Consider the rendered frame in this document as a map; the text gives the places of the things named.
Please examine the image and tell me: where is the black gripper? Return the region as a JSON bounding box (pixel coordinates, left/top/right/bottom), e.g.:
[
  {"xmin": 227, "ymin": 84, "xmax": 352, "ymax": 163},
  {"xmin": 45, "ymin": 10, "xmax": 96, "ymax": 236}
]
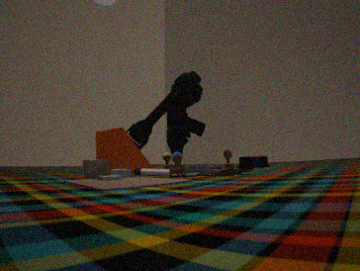
[{"xmin": 167, "ymin": 110, "xmax": 191, "ymax": 154}]

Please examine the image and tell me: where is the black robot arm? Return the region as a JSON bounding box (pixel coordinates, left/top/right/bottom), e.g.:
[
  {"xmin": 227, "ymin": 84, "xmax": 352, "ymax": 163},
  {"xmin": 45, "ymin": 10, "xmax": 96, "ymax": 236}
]
[{"xmin": 127, "ymin": 71, "xmax": 206, "ymax": 150}]

